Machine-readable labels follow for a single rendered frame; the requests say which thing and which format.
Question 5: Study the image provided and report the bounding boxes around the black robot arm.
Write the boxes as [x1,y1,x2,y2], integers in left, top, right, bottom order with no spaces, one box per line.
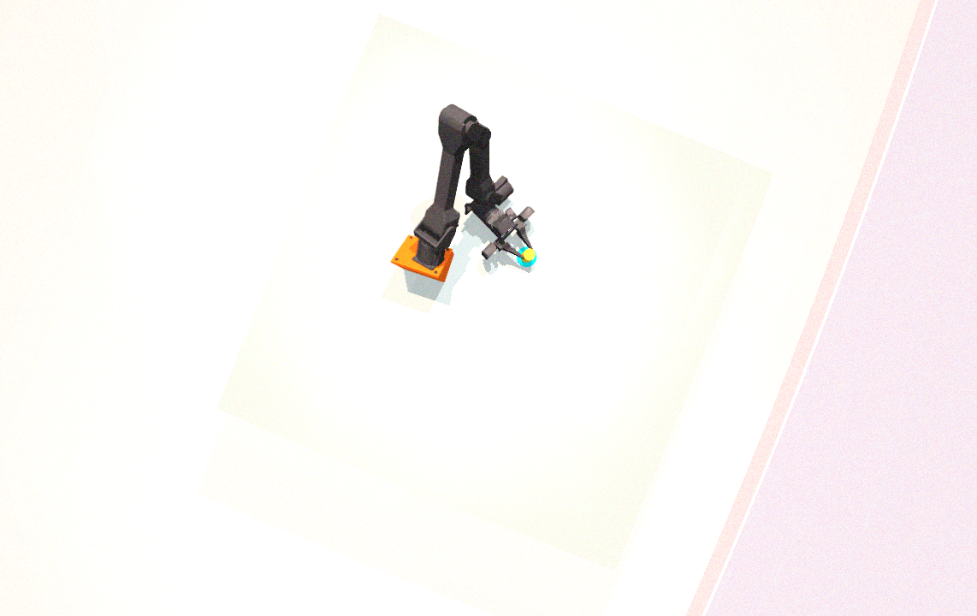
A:
[412,104,518,270]

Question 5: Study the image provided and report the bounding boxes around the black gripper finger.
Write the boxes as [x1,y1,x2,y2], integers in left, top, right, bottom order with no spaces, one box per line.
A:
[516,224,534,250]
[498,242,524,259]

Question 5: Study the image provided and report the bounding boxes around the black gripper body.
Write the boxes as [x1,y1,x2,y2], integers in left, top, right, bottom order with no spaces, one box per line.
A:
[482,205,536,259]

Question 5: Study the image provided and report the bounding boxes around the cyan circle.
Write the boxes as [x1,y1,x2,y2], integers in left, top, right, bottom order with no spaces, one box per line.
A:
[517,246,536,267]

